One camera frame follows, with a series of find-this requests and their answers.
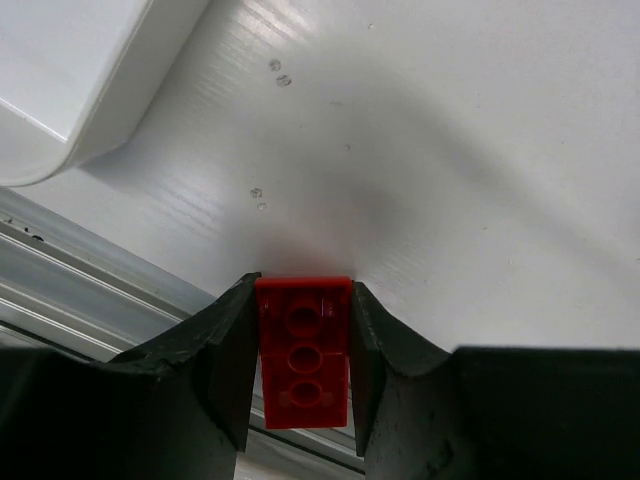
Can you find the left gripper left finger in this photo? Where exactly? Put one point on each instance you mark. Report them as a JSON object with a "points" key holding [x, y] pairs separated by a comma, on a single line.
{"points": [[174, 407]]}

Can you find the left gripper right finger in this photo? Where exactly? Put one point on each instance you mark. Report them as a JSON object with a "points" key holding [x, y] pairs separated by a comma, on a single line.
{"points": [[487, 412]]}

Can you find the aluminium frame rail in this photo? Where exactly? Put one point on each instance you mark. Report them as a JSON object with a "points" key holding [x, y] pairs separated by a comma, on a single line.
{"points": [[64, 285]]}

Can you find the red long brick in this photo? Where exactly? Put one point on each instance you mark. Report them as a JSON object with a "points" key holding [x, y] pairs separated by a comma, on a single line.
{"points": [[304, 340]]}

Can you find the white divided tray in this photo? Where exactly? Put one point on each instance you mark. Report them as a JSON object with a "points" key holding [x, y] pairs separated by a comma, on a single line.
{"points": [[78, 76]]}

